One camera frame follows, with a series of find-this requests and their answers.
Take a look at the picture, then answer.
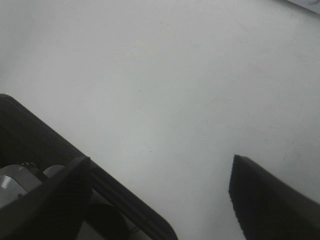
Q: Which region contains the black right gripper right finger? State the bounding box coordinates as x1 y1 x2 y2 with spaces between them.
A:
228 155 320 240

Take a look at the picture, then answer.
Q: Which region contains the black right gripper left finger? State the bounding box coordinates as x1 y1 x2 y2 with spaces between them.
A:
0 157 93 240

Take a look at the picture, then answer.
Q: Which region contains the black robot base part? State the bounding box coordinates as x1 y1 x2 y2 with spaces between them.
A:
0 94 177 240

